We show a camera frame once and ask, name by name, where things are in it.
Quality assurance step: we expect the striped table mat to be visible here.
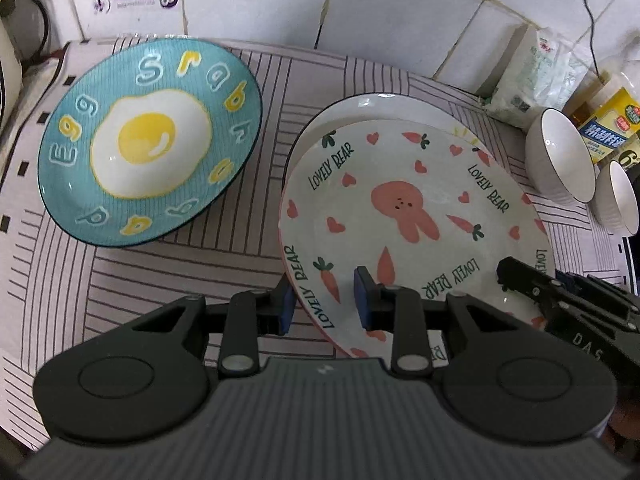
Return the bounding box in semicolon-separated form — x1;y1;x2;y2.
0;32;640;453

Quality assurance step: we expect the white box purple label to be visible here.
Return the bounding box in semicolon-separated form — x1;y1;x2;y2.
37;0;189;44

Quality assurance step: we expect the white ribbed bowl black rim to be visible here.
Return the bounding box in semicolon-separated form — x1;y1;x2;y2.
524;108;598;205
591;160;640;235

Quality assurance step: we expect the black cable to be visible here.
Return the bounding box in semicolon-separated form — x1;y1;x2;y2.
580;0;609;81

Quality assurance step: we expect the white appliance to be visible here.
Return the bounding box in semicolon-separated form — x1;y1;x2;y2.
0;0;52;137

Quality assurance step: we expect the white plastic bag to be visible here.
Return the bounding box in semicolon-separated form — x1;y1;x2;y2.
482;25;589;129

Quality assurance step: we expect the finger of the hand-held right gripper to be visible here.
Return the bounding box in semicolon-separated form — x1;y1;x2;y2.
552;270;640;320
495;256;569;333

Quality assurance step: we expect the dark object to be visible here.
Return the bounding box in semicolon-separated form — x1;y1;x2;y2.
620;235;640;297

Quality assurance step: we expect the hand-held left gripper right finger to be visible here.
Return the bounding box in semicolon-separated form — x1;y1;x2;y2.
353;266;516;378

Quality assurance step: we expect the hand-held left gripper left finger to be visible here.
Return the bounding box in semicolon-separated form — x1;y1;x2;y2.
131;275;296;378

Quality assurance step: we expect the white plate black rim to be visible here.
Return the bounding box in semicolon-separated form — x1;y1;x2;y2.
281;94;506;191

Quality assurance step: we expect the glass bottle yellow label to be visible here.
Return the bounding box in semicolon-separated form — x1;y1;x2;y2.
575;57;640;166

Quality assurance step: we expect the blue plate fried egg print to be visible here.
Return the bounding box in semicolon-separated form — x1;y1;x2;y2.
37;36;264;249

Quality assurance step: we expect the white plate pink rabbit print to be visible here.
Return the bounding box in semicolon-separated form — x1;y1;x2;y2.
278;119;557;361

